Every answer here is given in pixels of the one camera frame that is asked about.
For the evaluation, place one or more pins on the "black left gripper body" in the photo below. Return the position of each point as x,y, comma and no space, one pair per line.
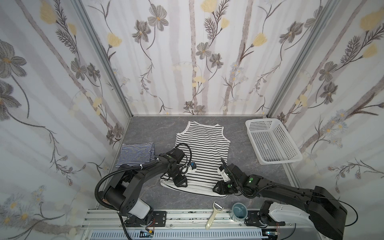
177,175

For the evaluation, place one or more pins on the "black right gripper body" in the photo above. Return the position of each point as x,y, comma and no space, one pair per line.
226,183

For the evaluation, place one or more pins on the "black white striped tank top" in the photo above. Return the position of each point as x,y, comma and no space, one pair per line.
209,147

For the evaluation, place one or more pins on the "blue white striped tank top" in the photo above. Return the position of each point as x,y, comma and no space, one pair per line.
136,154

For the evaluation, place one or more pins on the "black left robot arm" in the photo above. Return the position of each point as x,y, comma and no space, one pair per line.
120,190

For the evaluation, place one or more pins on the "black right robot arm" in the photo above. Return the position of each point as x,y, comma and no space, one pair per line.
326,212

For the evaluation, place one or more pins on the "teal ceramic mug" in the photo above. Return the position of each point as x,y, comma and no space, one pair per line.
239,212

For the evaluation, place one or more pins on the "cream vegetable peeler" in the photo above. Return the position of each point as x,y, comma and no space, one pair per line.
216,209

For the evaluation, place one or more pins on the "white plastic laundry basket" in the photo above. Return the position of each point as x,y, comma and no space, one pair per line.
272,142

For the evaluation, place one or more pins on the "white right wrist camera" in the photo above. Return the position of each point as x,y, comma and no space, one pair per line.
222,172

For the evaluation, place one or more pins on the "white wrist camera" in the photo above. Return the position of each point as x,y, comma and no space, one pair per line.
222,172
192,167

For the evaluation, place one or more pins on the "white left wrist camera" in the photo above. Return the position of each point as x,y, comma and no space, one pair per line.
192,167

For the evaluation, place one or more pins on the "aluminium mounting rail frame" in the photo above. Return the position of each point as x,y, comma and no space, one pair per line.
189,225

